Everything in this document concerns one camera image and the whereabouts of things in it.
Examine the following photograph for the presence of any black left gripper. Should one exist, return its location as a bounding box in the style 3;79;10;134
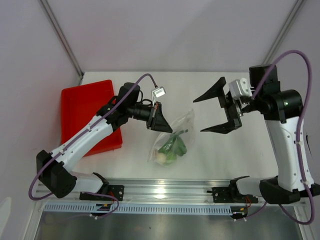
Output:
127;101;173;133

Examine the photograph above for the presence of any green chili pepper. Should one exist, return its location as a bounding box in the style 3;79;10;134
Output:
158;135;177;154

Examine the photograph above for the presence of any clear zip top bag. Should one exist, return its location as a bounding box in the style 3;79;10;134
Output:
147;109;195;167

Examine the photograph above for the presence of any green bell pepper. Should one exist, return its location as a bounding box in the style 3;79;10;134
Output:
172;137;187;157

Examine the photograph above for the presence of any green round lime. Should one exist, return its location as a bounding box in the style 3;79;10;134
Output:
164;154;177;165

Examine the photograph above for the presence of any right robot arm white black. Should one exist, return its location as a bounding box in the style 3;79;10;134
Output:
194;64;320;205

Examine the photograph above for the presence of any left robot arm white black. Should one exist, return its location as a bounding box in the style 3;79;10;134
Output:
36;82;173;200

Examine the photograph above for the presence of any red plastic tray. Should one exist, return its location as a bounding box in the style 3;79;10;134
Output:
60;79;115;144

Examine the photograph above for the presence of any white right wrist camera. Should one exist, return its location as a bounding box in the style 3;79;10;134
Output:
228;78;253;100

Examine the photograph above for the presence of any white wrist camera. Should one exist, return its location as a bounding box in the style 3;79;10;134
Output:
151;86;166;106
228;78;253;100

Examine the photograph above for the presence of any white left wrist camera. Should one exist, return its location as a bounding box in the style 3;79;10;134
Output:
151;86;166;106

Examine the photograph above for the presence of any aluminium rail frame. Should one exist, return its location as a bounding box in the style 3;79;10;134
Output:
32;178;230;205

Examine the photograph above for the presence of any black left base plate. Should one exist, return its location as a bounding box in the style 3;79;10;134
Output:
79;184;125;202

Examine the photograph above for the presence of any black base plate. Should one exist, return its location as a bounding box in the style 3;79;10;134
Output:
206;187;259;204
79;184;125;202

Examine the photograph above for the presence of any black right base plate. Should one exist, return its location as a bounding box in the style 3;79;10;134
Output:
206;187;259;204

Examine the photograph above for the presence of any white slotted cable duct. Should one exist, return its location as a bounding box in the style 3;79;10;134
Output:
44;202;233;216

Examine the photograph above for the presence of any right aluminium corner post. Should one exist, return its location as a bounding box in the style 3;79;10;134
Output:
254;0;307;65

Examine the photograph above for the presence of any aluminium corner post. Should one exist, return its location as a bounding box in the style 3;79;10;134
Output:
254;0;307;65
38;0;84;78

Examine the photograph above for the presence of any left aluminium corner post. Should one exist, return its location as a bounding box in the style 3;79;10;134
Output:
38;0;84;78

